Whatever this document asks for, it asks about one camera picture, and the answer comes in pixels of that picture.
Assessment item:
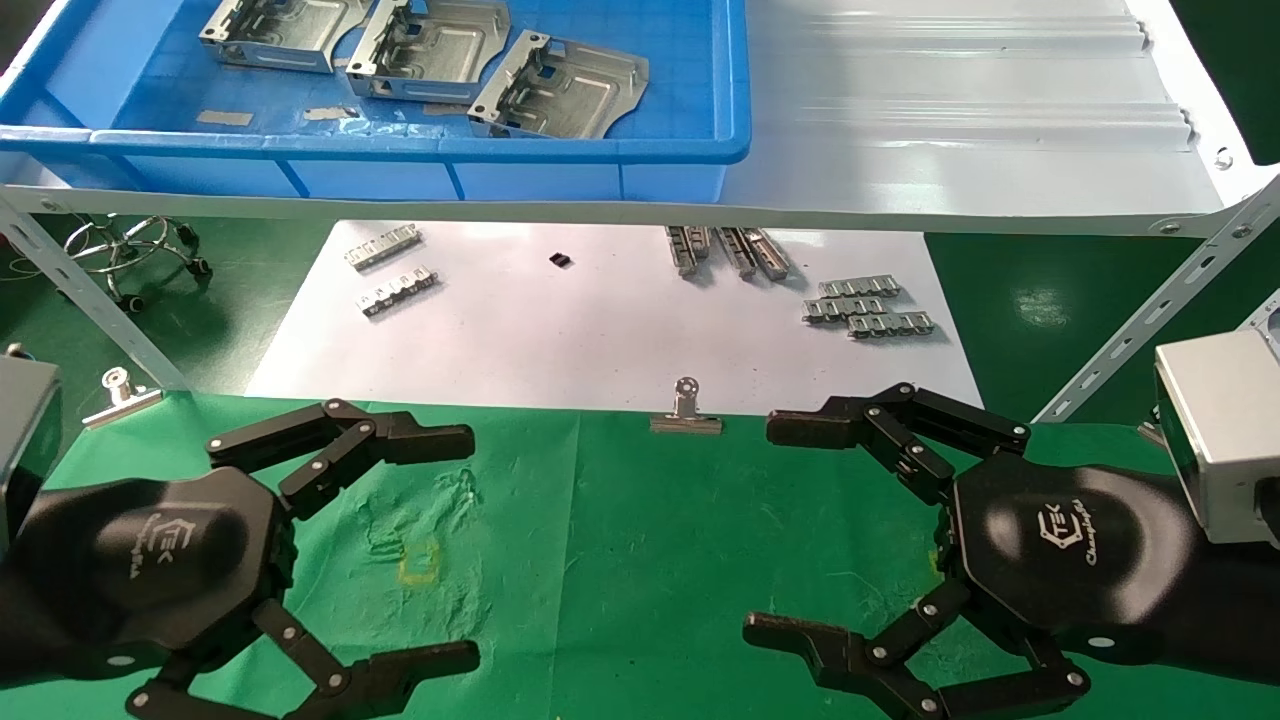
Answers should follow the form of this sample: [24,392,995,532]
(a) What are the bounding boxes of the black round stool chrome base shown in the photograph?
[62,215,213,311]

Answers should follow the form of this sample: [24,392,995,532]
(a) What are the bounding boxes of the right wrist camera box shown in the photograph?
[1155,330,1280,548]

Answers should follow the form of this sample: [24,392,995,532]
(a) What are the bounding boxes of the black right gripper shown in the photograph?
[742,382,1280,720]

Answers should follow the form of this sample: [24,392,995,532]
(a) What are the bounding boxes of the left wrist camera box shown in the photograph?
[0,345,63,561]

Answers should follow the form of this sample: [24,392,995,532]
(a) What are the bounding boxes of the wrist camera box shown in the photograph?
[0,345,63,561]
[1155,330,1280,548]

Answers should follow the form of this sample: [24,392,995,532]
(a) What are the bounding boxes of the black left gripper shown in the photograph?
[0,467,483,720]

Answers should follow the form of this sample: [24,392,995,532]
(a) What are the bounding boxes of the silver sheet metal bracket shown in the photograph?
[345,0,513,104]
[467,30,651,141]
[198,0,373,74]

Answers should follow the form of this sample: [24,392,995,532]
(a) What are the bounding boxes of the green cloth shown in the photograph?
[0,388,1280,720]

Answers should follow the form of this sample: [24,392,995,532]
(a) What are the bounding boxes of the white metal shelf board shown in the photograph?
[0,0,1280,238]

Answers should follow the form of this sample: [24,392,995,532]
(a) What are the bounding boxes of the silver binder clip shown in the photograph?
[650,377,723,435]
[82,367,163,429]

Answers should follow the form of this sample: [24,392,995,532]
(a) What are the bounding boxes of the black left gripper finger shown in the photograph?
[207,398,477,521]

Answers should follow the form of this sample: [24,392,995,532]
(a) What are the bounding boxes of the white perforated shelf post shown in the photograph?
[0,190,191,393]
[1033,175,1280,423]

